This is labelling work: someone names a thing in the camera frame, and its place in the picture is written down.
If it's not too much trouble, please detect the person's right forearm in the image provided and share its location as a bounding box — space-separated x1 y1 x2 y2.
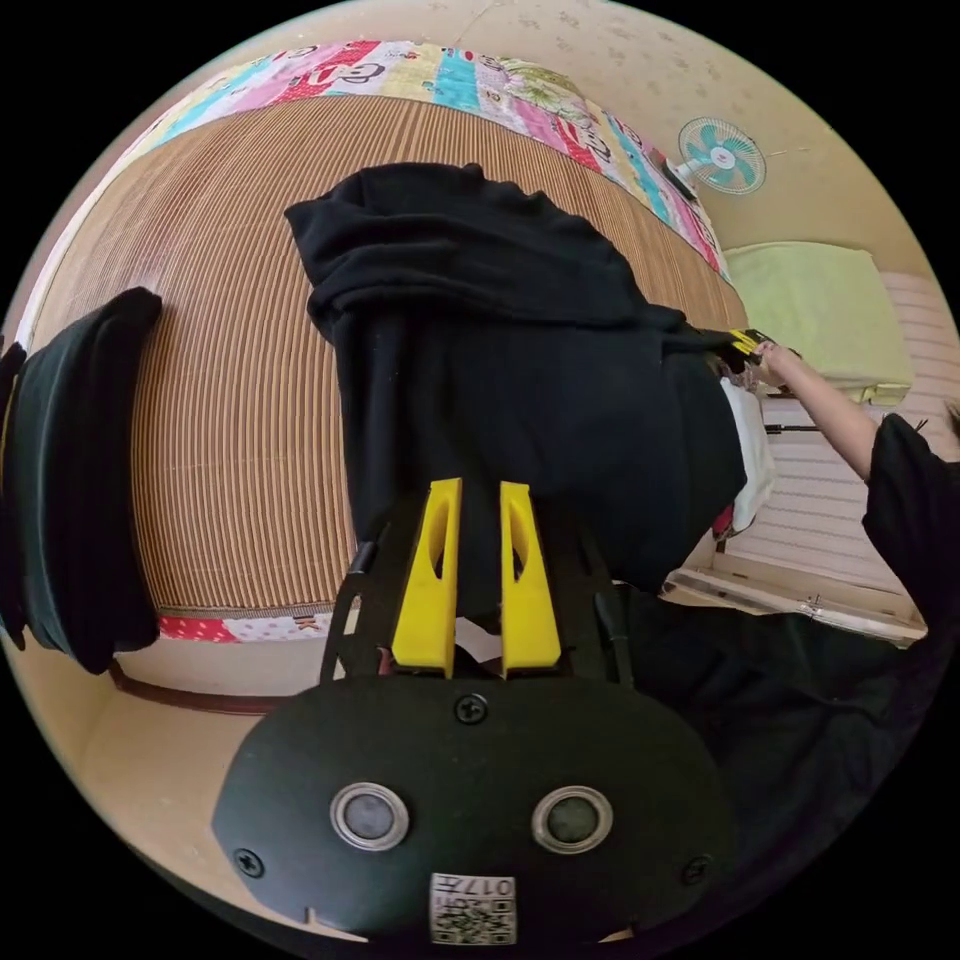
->
788 356 880 483

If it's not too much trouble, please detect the white cloth bag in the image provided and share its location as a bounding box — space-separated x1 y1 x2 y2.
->
712 377 778 555

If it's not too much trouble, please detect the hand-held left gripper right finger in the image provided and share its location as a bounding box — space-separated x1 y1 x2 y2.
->
499 481 562 681

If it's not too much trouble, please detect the light green pillow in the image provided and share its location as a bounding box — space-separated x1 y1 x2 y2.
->
722 240 918 408

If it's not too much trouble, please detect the bed with woven mat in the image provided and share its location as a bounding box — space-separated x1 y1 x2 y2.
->
14 38 753 646

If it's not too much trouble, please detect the black thermal shirt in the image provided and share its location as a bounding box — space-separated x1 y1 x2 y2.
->
284 161 753 628

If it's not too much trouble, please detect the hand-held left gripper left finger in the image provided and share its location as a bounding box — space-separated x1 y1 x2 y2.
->
390 477 464 681

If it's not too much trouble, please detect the person's right hand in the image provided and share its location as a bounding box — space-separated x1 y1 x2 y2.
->
755 340 808 394

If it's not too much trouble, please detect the teal electric fan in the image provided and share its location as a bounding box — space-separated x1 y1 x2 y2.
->
656 115 769 204

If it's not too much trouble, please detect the pile of clothes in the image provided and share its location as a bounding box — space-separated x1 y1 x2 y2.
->
0 286 165 676

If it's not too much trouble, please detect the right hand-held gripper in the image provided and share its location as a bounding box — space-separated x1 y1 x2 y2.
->
716 326 774 393

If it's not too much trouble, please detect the person's body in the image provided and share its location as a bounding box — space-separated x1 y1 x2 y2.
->
608 410 960 871

